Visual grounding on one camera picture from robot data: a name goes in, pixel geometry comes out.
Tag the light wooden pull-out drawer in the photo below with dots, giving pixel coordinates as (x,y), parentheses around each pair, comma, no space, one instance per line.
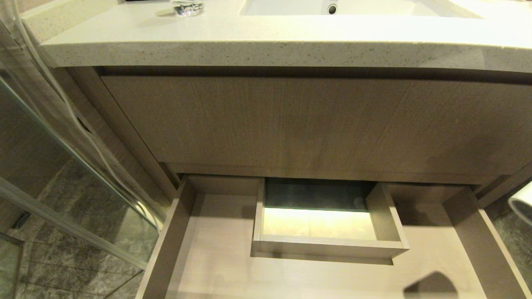
(208,249)

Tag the white hair dryer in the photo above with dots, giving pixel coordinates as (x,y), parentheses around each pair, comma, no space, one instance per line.
(523,203)

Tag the light wooden vanity cabinet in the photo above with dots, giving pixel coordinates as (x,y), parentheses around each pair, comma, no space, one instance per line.
(291,124)

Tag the speckled beige stone countertop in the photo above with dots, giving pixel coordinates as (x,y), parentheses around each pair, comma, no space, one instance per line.
(249,41)

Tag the white ceramic sink basin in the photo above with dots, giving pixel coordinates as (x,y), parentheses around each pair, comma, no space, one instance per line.
(291,6)

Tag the clear glass dish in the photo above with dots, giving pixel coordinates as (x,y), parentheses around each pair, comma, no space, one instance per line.
(189,7)

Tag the glass shower door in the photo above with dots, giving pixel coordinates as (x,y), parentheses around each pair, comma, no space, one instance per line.
(41,187)

